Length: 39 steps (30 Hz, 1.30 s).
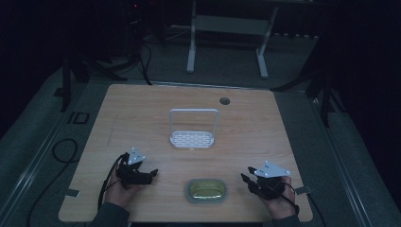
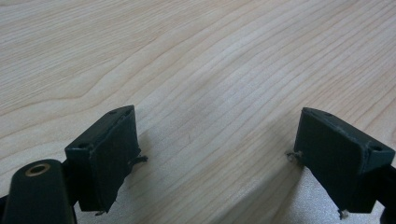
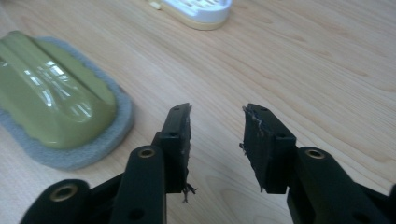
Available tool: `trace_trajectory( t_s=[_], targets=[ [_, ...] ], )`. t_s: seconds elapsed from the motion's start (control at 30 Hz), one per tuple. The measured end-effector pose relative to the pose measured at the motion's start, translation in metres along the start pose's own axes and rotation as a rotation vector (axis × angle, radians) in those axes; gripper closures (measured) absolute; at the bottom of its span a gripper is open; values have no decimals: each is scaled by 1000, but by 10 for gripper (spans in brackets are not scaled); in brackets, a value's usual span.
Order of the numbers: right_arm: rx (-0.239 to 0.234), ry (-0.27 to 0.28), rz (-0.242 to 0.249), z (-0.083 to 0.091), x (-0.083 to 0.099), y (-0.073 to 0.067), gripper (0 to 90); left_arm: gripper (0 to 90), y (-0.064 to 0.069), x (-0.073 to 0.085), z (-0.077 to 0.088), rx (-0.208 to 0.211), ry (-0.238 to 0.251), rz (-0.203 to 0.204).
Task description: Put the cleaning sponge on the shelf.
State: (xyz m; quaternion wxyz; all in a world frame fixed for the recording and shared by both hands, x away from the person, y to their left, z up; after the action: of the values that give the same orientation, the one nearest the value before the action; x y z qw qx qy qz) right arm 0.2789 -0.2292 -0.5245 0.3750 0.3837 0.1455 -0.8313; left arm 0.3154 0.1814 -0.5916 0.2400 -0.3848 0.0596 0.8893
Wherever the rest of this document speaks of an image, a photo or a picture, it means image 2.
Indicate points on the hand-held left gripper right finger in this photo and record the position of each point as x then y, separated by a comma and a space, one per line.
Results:
336, 155

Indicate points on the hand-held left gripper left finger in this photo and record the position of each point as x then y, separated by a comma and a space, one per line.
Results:
102, 161

